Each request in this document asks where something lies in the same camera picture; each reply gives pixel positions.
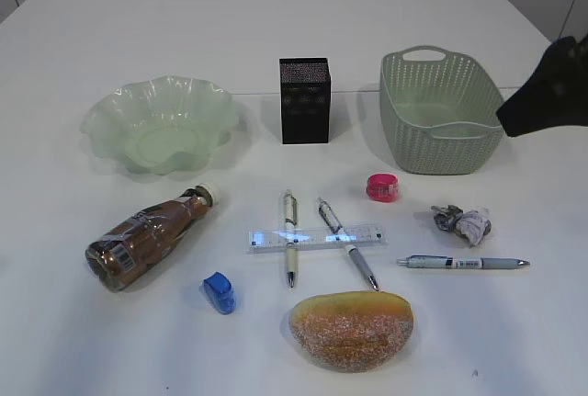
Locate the white paper ball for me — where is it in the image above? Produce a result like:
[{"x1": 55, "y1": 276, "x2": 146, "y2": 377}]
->
[{"x1": 455, "y1": 208, "x2": 492, "y2": 247}]

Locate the pink pencil sharpener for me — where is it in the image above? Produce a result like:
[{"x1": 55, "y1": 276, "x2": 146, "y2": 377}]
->
[{"x1": 366, "y1": 173, "x2": 399, "y2": 203}]

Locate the green plastic woven basket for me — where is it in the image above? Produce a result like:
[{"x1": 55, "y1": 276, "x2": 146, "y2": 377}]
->
[{"x1": 379, "y1": 46, "x2": 504, "y2": 175}]

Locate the grey blue gel pen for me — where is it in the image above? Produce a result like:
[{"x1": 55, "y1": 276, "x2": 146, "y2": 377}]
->
[{"x1": 396, "y1": 255, "x2": 530, "y2": 270}]

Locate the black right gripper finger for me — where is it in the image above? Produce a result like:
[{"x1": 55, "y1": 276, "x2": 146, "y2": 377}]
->
[{"x1": 496, "y1": 36, "x2": 587, "y2": 137}]

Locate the blue pencil sharpener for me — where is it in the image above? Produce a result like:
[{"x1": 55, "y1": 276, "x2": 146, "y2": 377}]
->
[{"x1": 202, "y1": 272, "x2": 236, "y2": 315}]

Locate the brown coffee drink bottle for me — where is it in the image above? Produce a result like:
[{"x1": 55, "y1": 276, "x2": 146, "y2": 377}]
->
[{"x1": 85, "y1": 183, "x2": 221, "y2": 292}]

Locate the beige barrel pen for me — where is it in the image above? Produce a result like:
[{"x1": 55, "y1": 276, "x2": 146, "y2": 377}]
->
[{"x1": 283, "y1": 189, "x2": 298, "y2": 289}]

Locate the white grey patterned pen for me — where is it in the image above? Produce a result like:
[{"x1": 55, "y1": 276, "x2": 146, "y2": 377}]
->
[{"x1": 317, "y1": 198, "x2": 379, "y2": 291}]

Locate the clear plastic ruler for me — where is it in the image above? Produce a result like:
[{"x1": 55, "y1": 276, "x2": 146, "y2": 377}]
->
[{"x1": 247, "y1": 224, "x2": 387, "y2": 255}]

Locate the green wavy glass plate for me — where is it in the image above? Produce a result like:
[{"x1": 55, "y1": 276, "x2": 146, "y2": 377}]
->
[{"x1": 80, "y1": 75, "x2": 239, "y2": 175}]

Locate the sugared bread roll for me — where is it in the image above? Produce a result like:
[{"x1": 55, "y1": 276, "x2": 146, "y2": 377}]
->
[{"x1": 288, "y1": 290, "x2": 414, "y2": 372}]

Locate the black mesh pen holder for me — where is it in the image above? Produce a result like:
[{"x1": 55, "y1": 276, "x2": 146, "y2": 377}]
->
[{"x1": 279, "y1": 58, "x2": 332, "y2": 144}]

